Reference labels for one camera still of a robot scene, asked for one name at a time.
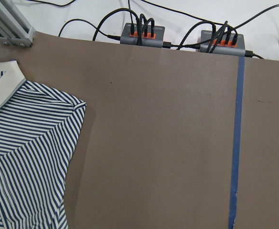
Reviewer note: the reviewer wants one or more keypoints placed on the navy white striped polo shirt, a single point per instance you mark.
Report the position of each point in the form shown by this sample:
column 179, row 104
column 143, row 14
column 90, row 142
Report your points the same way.
column 39, row 130

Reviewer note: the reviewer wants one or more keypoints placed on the grey USB hub orange ports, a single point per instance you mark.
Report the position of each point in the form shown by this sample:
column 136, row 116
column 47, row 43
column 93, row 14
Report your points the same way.
column 147, row 39

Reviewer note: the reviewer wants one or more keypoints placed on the aluminium frame post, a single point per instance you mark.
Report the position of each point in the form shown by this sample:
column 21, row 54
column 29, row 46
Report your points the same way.
column 14, row 28

